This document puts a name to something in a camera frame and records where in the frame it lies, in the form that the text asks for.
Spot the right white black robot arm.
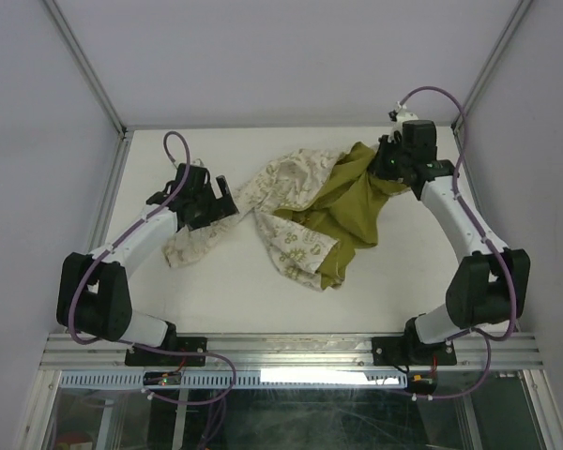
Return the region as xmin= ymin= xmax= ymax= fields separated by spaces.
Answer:
xmin=368 ymin=117 xmax=531 ymax=370

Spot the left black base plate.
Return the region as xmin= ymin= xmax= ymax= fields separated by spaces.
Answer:
xmin=125 ymin=336 xmax=208 ymax=368

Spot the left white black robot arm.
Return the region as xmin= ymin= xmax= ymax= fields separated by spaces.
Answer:
xmin=56 ymin=163 xmax=238 ymax=365

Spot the white slotted cable duct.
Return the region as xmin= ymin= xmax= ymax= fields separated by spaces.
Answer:
xmin=60 ymin=368 xmax=407 ymax=390

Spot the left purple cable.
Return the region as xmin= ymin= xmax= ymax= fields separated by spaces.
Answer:
xmin=68 ymin=131 xmax=238 ymax=450

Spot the left aluminium frame post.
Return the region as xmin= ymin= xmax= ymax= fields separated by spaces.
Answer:
xmin=41 ymin=0 xmax=127 ymax=172

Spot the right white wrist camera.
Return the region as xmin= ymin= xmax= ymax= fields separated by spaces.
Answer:
xmin=388 ymin=103 xmax=418 ymax=143

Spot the aluminium mounting rail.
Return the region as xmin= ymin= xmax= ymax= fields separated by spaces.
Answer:
xmin=39 ymin=333 xmax=544 ymax=371

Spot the aluminium frame post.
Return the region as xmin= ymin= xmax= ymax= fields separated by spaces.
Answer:
xmin=450 ymin=0 xmax=535 ymax=145
xmin=41 ymin=0 xmax=127 ymax=172

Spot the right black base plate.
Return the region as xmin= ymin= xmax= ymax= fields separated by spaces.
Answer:
xmin=371 ymin=336 xmax=457 ymax=368

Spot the right aluminium frame post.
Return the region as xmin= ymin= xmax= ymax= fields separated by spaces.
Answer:
xmin=450 ymin=0 xmax=535 ymax=145

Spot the cream green-printed hooded jacket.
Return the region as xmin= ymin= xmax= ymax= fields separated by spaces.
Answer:
xmin=162 ymin=142 xmax=408 ymax=291

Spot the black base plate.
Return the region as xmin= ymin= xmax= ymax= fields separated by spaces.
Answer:
xmin=125 ymin=336 xmax=208 ymax=368
xmin=371 ymin=336 xmax=457 ymax=368

